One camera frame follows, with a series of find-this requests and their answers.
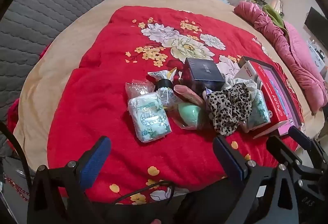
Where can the black clip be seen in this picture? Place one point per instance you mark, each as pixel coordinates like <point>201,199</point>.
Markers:
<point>165,83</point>

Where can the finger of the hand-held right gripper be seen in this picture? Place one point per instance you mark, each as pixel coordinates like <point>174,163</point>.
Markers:
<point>303,137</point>
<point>281,148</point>

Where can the yellow white snack packet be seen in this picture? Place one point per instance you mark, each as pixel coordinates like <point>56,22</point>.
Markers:
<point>165,97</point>

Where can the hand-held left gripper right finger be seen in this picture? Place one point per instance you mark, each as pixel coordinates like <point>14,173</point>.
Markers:
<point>226,157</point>

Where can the beige bed sheet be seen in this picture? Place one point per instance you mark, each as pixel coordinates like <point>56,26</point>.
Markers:
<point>64,42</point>

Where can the leopard print scrunchie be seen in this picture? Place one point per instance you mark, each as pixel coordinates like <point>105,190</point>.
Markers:
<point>228,108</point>

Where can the green makeup sponge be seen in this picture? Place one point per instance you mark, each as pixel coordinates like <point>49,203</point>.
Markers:
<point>189,113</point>

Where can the red box with pink inside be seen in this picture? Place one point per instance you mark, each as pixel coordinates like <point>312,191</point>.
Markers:
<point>271,96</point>

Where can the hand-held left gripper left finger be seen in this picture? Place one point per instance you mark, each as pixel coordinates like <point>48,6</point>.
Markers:
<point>94,162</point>

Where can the white carton with red print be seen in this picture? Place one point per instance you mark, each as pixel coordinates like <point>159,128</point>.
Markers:
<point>247,72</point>

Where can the dark blue box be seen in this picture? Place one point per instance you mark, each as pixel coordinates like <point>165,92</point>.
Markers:
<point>202,71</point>

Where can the clear plastic bag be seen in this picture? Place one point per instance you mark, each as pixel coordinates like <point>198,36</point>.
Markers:
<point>138,88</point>

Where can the pink quilt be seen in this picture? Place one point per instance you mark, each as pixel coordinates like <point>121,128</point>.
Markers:
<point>294,55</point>

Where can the dark patterned cloth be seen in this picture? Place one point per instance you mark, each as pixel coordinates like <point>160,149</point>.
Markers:
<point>257,0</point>

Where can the pink packet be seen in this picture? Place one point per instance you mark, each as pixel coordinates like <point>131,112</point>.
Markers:
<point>188,94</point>

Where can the green cloth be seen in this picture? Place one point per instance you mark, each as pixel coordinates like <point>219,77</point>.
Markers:
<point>275,15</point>

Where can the green white tissue pack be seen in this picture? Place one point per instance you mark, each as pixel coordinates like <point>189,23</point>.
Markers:
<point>150,117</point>
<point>258,111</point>

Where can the black television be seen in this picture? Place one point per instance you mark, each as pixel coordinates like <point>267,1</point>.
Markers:
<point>317,21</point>

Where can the red floral blanket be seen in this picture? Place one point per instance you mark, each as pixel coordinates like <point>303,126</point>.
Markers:
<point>102,111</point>

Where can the grey quilted headboard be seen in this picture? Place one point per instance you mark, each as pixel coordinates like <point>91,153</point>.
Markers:
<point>38,21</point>

